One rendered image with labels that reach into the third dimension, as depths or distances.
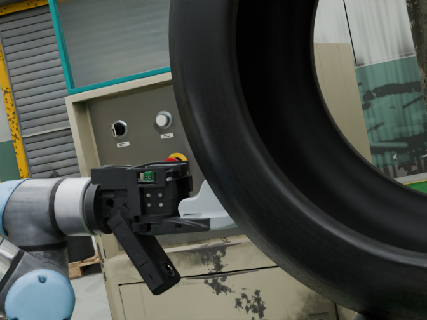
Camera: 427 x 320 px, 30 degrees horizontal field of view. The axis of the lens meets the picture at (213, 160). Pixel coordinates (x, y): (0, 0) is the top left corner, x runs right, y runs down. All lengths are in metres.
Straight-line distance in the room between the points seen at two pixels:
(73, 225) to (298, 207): 0.34
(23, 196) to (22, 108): 9.70
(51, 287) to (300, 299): 0.79
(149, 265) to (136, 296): 0.78
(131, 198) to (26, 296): 0.17
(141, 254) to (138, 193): 0.08
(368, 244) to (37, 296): 0.37
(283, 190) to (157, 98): 0.95
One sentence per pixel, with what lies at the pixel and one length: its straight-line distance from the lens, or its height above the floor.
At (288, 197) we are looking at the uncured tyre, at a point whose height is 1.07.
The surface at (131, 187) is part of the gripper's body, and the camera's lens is 0.96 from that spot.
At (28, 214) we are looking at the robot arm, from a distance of 1.04.
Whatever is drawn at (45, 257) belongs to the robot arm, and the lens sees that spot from 1.05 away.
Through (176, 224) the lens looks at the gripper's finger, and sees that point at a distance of 0.93.
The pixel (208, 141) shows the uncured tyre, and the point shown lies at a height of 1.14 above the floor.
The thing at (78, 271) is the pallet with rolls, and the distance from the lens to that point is 7.23.
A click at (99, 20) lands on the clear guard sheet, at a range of 1.75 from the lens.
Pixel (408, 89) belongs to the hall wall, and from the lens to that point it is 9.87.
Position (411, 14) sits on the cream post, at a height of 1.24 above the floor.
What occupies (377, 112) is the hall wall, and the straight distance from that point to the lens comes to 9.85.
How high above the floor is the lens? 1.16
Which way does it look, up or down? 3 degrees down
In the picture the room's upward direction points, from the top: 12 degrees counter-clockwise
